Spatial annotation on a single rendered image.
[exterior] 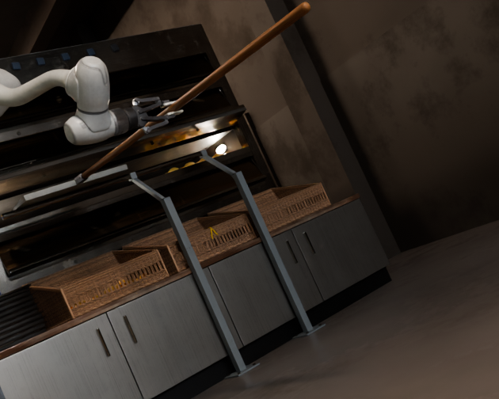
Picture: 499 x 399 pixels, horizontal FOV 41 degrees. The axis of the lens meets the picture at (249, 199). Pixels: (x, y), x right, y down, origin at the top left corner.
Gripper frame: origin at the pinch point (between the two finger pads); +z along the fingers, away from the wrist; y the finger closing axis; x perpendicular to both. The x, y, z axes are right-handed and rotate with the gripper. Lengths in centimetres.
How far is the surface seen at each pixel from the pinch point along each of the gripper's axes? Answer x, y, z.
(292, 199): -101, 46, 123
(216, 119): -143, -19, 122
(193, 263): -90, 58, 38
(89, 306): -100, 59, -17
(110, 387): -93, 95, -24
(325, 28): -173, -75, 281
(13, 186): -153, -15, -12
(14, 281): -152, 34, -29
